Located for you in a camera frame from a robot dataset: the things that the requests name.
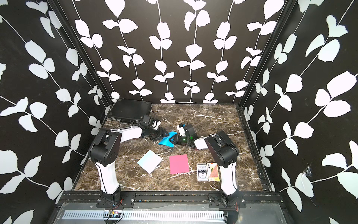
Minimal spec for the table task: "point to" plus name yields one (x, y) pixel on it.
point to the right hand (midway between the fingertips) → (170, 139)
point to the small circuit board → (114, 214)
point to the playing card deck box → (202, 171)
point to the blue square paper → (165, 141)
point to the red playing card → (213, 171)
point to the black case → (130, 110)
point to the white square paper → (149, 161)
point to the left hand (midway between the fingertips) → (167, 134)
